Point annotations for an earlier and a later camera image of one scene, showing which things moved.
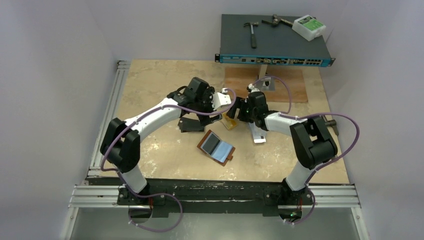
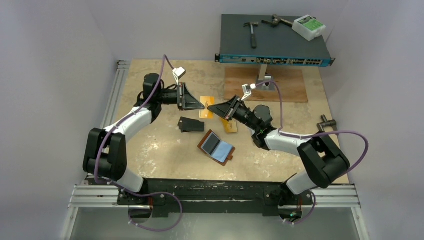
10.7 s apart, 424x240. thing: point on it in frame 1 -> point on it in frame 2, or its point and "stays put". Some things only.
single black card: [211, 144] stays put
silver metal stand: [264, 82] stays put
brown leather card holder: [218, 149] stays put
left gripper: [205, 119] -> [187, 101]
